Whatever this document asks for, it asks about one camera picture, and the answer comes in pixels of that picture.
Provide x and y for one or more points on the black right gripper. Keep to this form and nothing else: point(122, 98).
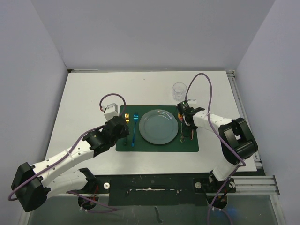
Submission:
point(189, 127)

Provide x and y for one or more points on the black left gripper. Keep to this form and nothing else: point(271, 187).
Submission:
point(125, 132)

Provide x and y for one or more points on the iridescent gold spoon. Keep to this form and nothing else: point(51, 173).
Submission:
point(182, 138)

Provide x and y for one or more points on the gold fork with green handle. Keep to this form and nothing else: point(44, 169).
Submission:
point(127, 119)

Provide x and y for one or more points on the dark green placemat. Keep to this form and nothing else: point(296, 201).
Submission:
point(142, 145)

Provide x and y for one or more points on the blue metal fork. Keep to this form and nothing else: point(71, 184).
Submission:
point(135, 118)

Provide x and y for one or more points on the clear drinking glass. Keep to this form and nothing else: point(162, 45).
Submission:
point(178, 91)

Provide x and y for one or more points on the teal ceramic plate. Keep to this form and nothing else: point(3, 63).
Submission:
point(158, 126)

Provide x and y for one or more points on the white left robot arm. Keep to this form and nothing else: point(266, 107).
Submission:
point(34, 184)

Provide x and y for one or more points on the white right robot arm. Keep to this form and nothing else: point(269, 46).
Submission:
point(237, 140)

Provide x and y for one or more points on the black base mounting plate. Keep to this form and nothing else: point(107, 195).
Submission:
point(145, 198)

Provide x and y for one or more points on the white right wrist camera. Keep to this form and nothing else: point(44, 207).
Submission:
point(192, 101)

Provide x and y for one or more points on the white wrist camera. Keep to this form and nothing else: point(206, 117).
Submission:
point(192, 101)
point(111, 111)

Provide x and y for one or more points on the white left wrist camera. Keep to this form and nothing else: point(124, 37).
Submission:
point(111, 111)

